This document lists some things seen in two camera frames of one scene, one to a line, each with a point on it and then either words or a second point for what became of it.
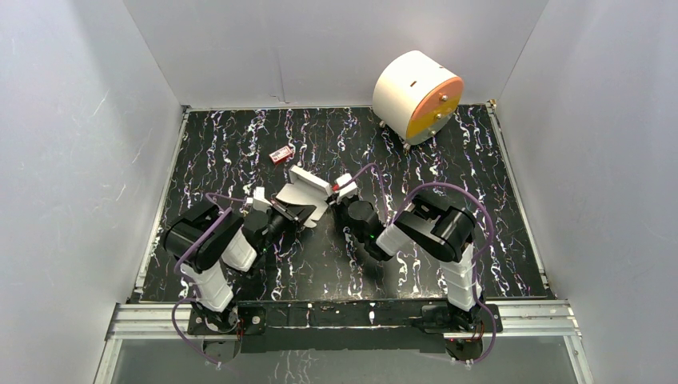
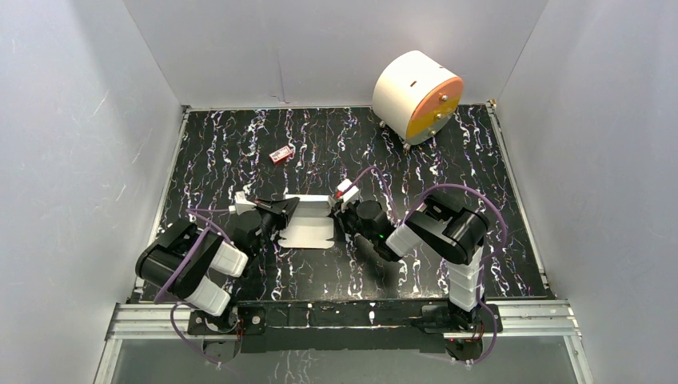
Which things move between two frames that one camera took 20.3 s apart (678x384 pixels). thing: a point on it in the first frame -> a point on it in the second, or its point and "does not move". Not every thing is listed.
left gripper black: [292, 213] does not move
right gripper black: [339, 206] does not move
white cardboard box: [306, 189] -> [311, 226]
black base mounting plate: [366, 326] does not move
